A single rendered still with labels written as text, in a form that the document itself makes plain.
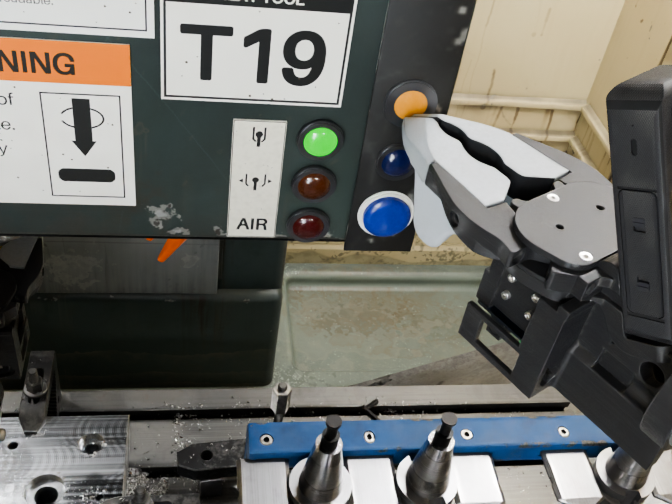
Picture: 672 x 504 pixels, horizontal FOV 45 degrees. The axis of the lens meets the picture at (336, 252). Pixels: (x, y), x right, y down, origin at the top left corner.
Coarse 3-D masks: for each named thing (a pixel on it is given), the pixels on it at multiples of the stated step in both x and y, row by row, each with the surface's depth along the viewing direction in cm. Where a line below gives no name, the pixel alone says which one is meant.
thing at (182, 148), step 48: (384, 0) 42; (144, 48) 42; (144, 96) 44; (144, 144) 46; (192, 144) 46; (288, 144) 47; (144, 192) 48; (192, 192) 48; (288, 192) 49; (336, 192) 50; (288, 240) 53; (336, 240) 53
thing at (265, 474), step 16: (240, 464) 82; (256, 464) 82; (272, 464) 83; (288, 464) 83; (240, 480) 81; (256, 480) 81; (272, 480) 81; (288, 480) 82; (240, 496) 80; (256, 496) 80; (272, 496) 80; (288, 496) 80
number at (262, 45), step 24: (240, 24) 41; (264, 24) 41; (288, 24) 42; (312, 24) 42; (336, 24) 42; (240, 48) 42; (264, 48) 42; (288, 48) 42; (312, 48) 43; (336, 48) 43; (240, 72) 43; (264, 72) 43; (288, 72) 43; (312, 72) 44
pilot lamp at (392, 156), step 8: (392, 152) 48; (400, 152) 48; (384, 160) 48; (392, 160) 48; (400, 160) 48; (408, 160) 48; (384, 168) 48; (392, 168) 48; (400, 168) 48; (408, 168) 48; (392, 176) 49
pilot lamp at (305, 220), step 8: (304, 216) 50; (312, 216) 50; (296, 224) 50; (304, 224) 50; (312, 224) 50; (320, 224) 50; (296, 232) 51; (304, 232) 50; (312, 232) 51; (320, 232) 51
